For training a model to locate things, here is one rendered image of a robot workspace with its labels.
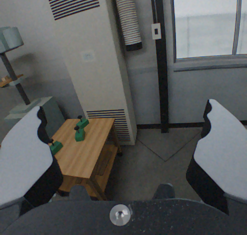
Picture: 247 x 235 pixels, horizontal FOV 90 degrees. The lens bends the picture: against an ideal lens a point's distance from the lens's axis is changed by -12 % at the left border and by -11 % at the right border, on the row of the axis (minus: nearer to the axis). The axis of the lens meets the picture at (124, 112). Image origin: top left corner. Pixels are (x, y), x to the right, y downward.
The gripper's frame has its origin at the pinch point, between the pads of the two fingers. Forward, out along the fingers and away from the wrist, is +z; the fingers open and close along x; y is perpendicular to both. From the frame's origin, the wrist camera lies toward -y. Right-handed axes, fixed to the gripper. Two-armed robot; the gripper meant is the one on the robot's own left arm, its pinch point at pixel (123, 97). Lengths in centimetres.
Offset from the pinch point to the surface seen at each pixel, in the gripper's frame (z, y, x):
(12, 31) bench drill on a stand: 118, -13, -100
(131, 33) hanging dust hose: 120, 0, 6
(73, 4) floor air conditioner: 117, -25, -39
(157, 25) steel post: 124, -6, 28
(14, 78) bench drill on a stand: 125, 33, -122
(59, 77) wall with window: 158, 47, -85
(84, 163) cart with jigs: 51, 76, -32
